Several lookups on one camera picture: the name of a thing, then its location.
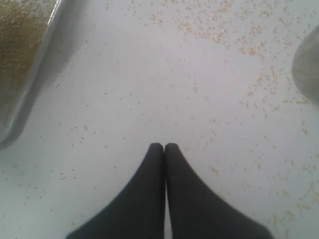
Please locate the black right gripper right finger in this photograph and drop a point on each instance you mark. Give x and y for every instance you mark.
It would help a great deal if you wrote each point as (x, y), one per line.
(195, 211)

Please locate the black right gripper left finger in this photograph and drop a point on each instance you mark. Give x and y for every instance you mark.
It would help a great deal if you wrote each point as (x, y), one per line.
(139, 209)

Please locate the small stainless steel cup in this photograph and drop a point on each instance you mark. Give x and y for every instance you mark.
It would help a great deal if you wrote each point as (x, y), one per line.
(305, 66)

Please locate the clear glass bowl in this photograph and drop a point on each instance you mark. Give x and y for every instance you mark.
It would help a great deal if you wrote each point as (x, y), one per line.
(59, 44)

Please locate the fine yellow sieved grains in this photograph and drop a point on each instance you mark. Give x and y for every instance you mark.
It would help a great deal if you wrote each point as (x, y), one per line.
(23, 27)

